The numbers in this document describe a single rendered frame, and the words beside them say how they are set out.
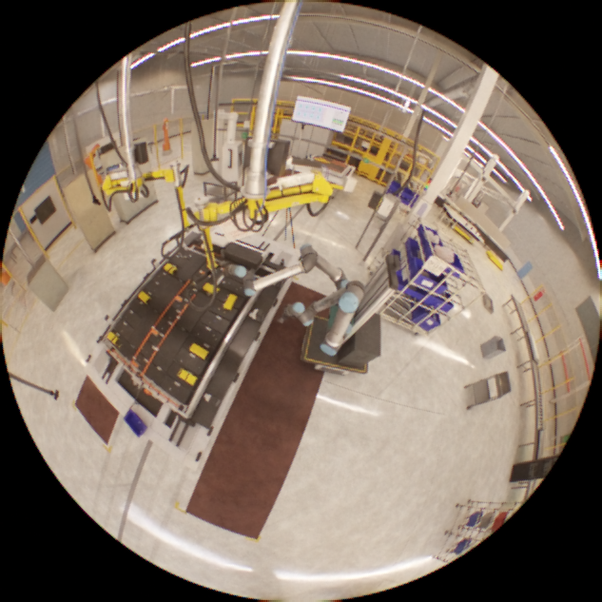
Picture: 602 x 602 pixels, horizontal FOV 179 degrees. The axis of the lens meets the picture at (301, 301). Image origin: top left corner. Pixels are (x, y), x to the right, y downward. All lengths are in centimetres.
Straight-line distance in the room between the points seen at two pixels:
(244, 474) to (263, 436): 59
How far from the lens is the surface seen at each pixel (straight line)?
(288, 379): 266
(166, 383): 179
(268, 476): 275
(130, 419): 219
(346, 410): 286
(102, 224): 583
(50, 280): 548
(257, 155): 100
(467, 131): 443
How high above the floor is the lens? 260
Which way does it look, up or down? 55 degrees down
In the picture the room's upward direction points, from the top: 21 degrees clockwise
